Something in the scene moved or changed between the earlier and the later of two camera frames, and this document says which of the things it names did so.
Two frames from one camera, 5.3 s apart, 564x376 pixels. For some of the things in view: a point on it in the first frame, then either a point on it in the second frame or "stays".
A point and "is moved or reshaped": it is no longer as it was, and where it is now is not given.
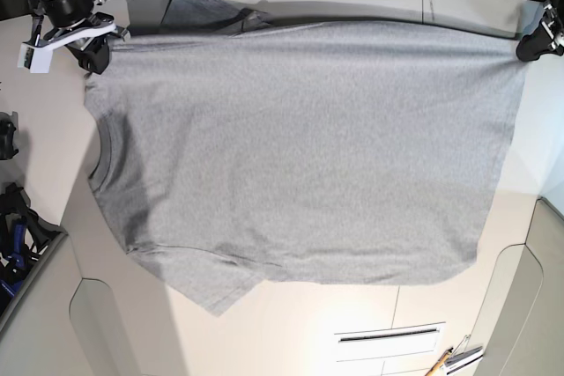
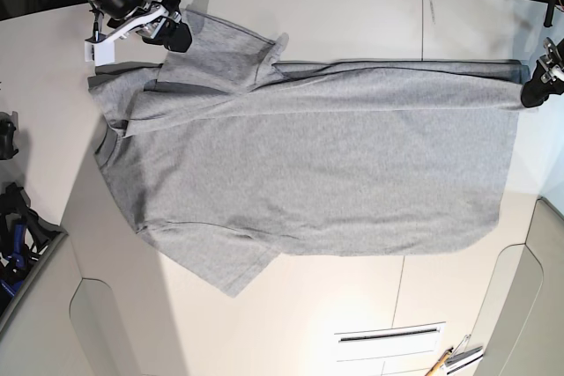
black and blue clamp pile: [24, 235] stays
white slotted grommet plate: [389, 341] stays
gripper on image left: [69, 20] to [125, 1]
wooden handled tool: [439, 363] stays
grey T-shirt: [308, 152] is moved or reshaped
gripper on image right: [554, 25] to [552, 59]
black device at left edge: [9, 136] stays
